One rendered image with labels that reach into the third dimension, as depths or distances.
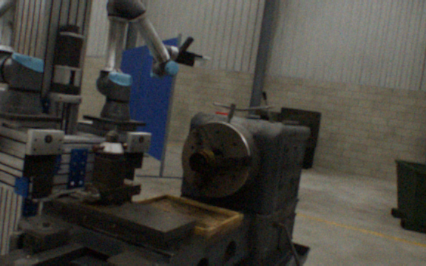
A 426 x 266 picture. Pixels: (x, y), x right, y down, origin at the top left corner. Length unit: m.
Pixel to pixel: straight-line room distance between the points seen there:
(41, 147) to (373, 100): 10.39
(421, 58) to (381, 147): 2.49
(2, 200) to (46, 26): 0.84
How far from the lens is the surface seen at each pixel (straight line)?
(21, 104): 1.72
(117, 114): 2.02
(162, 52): 2.15
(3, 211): 2.17
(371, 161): 11.47
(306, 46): 11.97
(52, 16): 2.00
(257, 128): 1.76
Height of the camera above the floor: 1.30
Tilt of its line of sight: 3 degrees down
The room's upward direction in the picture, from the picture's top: 8 degrees clockwise
